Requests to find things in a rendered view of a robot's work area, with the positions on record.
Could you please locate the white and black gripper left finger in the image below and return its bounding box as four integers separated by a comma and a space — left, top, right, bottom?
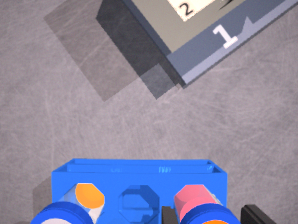
161, 206, 178, 224

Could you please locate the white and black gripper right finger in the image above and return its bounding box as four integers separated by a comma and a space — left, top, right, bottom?
240, 204, 276, 224

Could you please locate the blue tube rack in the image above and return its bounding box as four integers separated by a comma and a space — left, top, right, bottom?
52, 159, 227, 224

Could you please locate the blue-capped tube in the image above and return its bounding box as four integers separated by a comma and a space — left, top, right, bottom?
30, 183, 104, 224

